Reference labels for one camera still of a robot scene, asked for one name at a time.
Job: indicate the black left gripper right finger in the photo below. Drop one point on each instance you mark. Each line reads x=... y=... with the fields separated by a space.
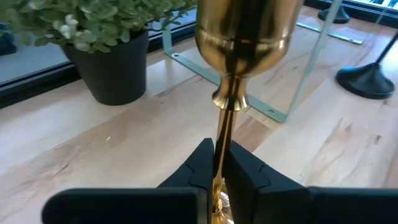
x=311 y=205

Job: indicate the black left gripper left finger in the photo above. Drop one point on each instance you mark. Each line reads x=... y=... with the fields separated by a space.
x=130 y=205

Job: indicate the black candle stick holder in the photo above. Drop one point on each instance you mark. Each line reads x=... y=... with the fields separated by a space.
x=332 y=17
x=365 y=82

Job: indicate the gold candle stick holder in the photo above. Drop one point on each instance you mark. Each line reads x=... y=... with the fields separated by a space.
x=245 y=37

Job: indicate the green potted plant black pot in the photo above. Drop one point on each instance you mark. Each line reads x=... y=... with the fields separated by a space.
x=105 y=71

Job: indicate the pale green mesh shelf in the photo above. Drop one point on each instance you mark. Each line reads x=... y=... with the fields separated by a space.
x=199 y=69

